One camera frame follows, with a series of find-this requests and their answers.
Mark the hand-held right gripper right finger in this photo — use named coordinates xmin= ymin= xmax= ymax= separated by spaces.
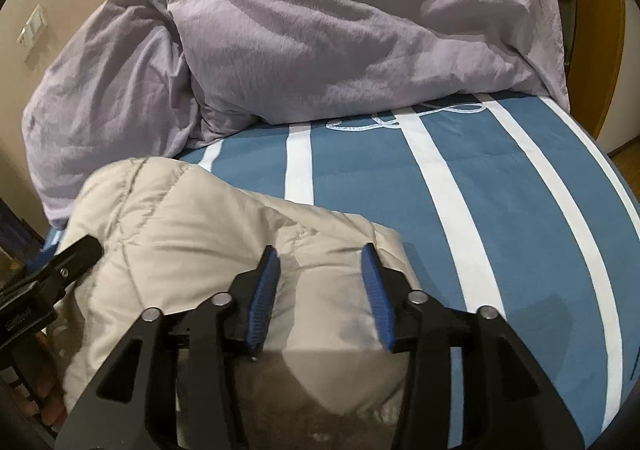
xmin=360 ymin=243 xmax=584 ymax=450

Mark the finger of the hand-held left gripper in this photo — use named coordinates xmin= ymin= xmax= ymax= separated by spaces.
xmin=0 ymin=234 xmax=104 ymax=302

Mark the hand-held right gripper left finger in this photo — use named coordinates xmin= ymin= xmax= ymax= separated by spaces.
xmin=55 ymin=244 xmax=280 ymax=450

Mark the beige puffer jacket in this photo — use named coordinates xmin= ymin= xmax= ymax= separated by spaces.
xmin=52 ymin=156 xmax=416 ymax=450

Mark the person's left hand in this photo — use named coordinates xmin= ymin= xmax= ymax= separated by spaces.
xmin=22 ymin=327 xmax=69 ymax=431

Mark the bedside clutter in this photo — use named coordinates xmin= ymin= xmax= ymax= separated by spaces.
xmin=0 ymin=197 xmax=48 ymax=276

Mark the blue white striped bed sheet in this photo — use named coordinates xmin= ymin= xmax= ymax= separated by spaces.
xmin=42 ymin=92 xmax=640 ymax=450

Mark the lavender duvet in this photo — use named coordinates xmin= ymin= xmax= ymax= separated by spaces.
xmin=21 ymin=0 xmax=571 ymax=226

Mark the white door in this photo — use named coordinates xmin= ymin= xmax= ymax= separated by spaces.
xmin=595 ymin=25 xmax=640 ymax=153

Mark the white cord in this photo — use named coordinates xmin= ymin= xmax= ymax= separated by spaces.
xmin=325 ymin=103 xmax=487 ymax=132

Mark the wall switch plate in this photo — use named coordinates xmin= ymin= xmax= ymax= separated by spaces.
xmin=16 ymin=4 xmax=49 ymax=52

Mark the wooden door frame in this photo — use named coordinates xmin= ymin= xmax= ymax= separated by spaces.
xmin=570 ymin=0 xmax=631 ymax=143

